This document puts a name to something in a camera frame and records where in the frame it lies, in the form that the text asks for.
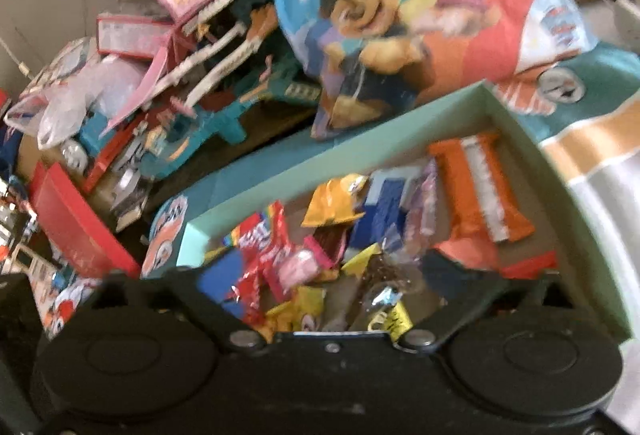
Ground yellow small candy bar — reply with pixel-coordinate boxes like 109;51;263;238
367;302;413;342

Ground red Skittles candy packet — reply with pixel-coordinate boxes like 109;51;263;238
222;201;293;325

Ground orange white striped snack bar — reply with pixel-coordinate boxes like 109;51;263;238
427;132;535;243

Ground blue white candy packet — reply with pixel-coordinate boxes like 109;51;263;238
348;165;423;251

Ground brown gold chocolate packet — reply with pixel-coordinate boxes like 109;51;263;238
312;224;352;265

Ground orange yellow candy packet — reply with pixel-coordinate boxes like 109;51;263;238
302;174;368;228

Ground orange red chips packet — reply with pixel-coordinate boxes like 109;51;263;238
435;236;500;271

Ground red square snack packet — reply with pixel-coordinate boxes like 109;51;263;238
499;251;558;280

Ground purple Kuromi candy packet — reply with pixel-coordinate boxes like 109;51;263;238
404;158;438;259

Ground yellow XianWei biscuit packet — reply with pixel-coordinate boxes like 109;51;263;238
262;285;326;334

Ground teal cardboard box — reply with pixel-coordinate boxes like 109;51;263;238
176;84;639;337

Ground red gift box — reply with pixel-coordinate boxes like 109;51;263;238
29;162;140;278

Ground blue Thomas toy train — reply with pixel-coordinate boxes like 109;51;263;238
60;138;90;176

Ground teal toy race track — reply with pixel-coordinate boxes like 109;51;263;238
85;0;321;189

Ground Paw Patrol snack bag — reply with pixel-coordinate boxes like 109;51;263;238
274;0;597;139

